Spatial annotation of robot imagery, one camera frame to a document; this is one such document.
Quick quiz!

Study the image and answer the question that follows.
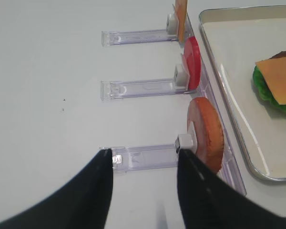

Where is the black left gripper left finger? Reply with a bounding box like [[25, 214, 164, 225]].
[[0, 149, 113, 229]]

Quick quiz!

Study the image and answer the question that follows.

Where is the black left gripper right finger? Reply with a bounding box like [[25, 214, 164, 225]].
[[177, 149, 286, 229]]

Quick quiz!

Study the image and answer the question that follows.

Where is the orange cheese slice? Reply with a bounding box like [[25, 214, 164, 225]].
[[174, 0, 188, 43], [255, 57, 286, 105]]

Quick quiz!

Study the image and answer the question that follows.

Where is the clear tomato slot holder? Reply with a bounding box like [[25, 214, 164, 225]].
[[101, 64, 201, 102]]

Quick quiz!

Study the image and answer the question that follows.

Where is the green lettuce leaf on tray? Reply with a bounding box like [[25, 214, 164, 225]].
[[253, 66, 286, 114]]

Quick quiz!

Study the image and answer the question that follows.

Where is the standing red tomato slice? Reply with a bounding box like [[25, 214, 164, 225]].
[[183, 36, 202, 91]]

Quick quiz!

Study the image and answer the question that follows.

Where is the clear cheese slot holder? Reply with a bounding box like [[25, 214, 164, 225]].
[[102, 14, 179, 47]]

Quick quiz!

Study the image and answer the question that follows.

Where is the brown meat patty on tray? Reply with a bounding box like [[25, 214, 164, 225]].
[[270, 51, 286, 59]]

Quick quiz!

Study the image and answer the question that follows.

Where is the standing orange cheese slice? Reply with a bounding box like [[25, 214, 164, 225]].
[[174, 0, 188, 43]]

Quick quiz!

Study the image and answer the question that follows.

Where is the clear left bun slot holder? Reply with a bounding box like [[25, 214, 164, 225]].
[[99, 132, 198, 173]]

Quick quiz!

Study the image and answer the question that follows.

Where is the standing bun slice left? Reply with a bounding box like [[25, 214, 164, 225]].
[[187, 97, 225, 174]]

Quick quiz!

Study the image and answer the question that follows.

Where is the white metal tray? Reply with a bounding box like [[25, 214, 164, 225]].
[[199, 5, 286, 182]]

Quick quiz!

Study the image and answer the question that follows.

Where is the left clear acrylic rail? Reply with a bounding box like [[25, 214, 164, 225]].
[[184, 17, 246, 195]]

